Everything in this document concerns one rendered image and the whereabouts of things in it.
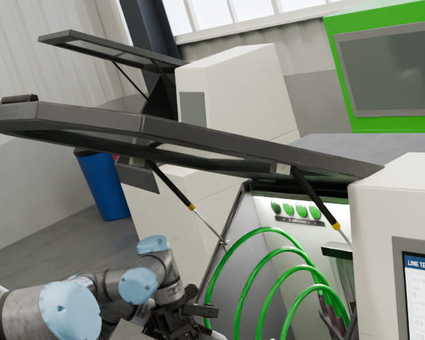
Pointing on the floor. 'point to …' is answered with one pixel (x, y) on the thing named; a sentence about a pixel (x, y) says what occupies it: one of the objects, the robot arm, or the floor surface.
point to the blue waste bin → (103, 183)
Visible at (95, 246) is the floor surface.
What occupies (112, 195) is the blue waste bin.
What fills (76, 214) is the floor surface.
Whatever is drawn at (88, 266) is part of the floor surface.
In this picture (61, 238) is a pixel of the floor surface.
